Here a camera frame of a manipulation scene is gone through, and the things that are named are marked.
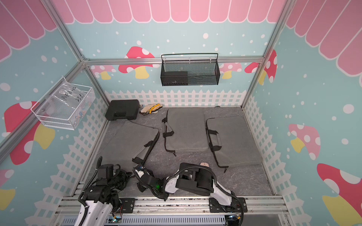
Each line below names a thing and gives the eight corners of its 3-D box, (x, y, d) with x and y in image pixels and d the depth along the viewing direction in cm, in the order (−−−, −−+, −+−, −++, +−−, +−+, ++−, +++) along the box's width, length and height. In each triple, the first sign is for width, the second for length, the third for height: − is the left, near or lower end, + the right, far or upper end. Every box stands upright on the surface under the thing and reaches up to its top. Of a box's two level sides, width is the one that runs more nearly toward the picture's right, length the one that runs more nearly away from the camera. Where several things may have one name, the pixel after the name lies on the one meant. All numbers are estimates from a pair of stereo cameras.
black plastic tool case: (104, 120, 114) (100, 115, 109) (112, 104, 126) (109, 99, 121) (136, 120, 114) (134, 115, 109) (141, 104, 126) (139, 99, 121)
